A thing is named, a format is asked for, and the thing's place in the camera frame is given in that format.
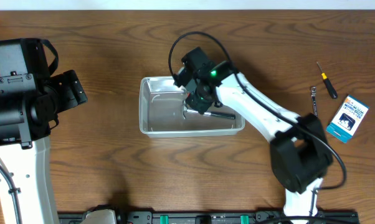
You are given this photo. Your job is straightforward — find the small claw hammer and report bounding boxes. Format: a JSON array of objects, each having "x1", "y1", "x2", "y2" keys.
[{"x1": 181, "y1": 105, "x2": 237, "y2": 121}]

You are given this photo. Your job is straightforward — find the clear plastic container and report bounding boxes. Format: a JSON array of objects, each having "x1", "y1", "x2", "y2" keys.
[{"x1": 139, "y1": 77, "x2": 245, "y2": 138}]

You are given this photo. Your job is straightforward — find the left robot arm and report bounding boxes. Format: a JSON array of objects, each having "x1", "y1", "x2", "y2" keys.
[{"x1": 0, "y1": 38, "x2": 87, "y2": 223}]

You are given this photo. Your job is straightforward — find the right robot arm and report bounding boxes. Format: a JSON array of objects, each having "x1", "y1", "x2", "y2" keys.
[{"x1": 173, "y1": 47, "x2": 333, "y2": 217}]

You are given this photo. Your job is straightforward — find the black yellow screwdriver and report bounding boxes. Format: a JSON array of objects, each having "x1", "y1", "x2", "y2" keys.
[{"x1": 316, "y1": 62, "x2": 338, "y2": 99}]

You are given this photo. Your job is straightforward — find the blue white product box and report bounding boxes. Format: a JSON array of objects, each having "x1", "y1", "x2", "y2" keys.
[{"x1": 326, "y1": 95, "x2": 369, "y2": 143}]

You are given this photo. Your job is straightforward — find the silver ring spanner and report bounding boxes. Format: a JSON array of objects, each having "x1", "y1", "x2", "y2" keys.
[{"x1": 310, "y1": 86, "x2": 318, "y2": 116}]

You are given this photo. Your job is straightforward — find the black mounting rail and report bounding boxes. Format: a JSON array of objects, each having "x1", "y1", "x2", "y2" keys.
[{"x1": 58, "y1": 203, "x2": 359, "y2": 224}]

